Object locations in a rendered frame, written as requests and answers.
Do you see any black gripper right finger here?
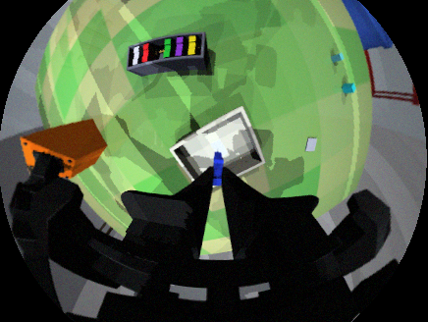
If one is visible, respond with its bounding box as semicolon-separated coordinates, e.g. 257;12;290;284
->
222;168;318;259

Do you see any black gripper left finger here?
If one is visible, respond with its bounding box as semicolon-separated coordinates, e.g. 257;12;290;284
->
120;166;214;259

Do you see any green fuse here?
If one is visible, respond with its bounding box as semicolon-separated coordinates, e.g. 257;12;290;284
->
163;38;176;58

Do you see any red fuse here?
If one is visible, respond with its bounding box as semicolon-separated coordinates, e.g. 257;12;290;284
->
142;43;155;63

